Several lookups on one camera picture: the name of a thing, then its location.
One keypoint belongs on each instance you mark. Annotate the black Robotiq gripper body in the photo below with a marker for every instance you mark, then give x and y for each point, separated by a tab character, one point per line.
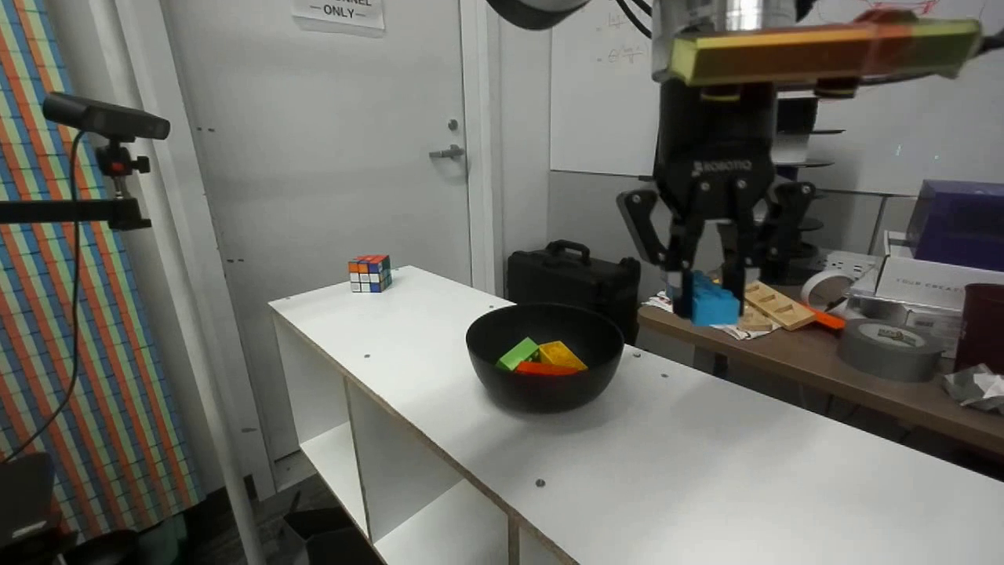
717	137

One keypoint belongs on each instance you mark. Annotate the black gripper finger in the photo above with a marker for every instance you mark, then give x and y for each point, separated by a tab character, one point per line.
781	225
649	231

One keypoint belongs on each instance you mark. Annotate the blue toy building block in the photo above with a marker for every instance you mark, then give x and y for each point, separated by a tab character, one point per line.
717	301

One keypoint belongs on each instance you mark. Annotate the yellow toy building block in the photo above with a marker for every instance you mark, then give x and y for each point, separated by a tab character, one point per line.
567	356

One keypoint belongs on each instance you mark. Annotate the red toy building block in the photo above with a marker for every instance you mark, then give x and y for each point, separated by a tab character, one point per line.
545	367

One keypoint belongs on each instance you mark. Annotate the green toy building block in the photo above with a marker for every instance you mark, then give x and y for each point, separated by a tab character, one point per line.
519	352

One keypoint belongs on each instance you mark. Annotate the black bowl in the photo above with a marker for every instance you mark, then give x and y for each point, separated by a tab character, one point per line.
545	392

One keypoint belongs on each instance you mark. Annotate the white tape roll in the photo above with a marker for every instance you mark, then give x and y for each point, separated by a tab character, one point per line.
828	285

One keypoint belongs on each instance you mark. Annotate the orange patterned flat box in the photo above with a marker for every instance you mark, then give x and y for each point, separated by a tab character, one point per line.
781	306

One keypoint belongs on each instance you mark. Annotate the black hard carrying case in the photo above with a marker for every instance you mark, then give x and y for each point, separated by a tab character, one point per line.
576	284

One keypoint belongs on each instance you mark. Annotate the brown wooden desk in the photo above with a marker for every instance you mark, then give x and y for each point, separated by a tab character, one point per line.
794	349

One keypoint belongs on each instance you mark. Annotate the white cardboard box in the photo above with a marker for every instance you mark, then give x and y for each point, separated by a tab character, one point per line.
922	284

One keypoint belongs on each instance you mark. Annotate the dark blue box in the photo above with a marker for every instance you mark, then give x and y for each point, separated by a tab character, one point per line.
962	225

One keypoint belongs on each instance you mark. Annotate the dark brown cup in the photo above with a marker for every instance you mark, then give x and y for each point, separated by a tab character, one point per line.
984	329

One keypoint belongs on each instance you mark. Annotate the crumpled silver foil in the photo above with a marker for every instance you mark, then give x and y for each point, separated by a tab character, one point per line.
974	388

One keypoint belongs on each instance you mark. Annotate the multicoloured Rubik's cube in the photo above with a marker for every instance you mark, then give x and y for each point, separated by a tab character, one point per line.
371	274

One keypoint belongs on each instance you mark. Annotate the white door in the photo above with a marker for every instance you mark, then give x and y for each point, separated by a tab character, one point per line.
314	157

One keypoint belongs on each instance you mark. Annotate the white shelf cabinet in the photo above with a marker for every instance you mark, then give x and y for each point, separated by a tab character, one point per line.
314	397

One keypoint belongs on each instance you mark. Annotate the white door sign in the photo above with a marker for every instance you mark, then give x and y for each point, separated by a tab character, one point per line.
339	13

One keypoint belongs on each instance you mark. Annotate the white wall whiteboard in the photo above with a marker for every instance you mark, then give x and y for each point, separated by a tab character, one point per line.
600	105

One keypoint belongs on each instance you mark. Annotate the grey duct tape roll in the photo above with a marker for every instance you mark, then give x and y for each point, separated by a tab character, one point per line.
890	349

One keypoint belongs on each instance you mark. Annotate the black camera on mount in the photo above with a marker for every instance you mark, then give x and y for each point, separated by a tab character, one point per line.
106	117

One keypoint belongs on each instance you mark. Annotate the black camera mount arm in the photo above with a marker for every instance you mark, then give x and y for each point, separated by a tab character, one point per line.
74	212

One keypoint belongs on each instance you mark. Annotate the colourful striped wall panel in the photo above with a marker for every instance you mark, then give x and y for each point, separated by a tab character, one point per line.
63	366

